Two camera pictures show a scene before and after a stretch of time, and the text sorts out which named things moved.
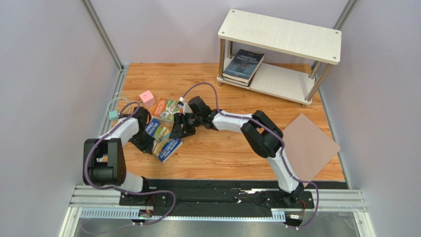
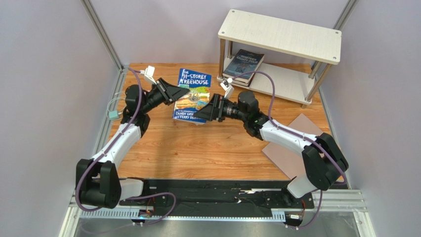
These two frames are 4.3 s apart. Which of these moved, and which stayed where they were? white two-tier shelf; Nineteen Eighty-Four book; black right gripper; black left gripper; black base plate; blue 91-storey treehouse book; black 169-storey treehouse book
Moved: blue 91-storey treehouse book; black right gripper; black left gripper
Stayed: black base plate; white two-tier shelf; Nineteen Eighty-Four book; black 169-storey treehouse book
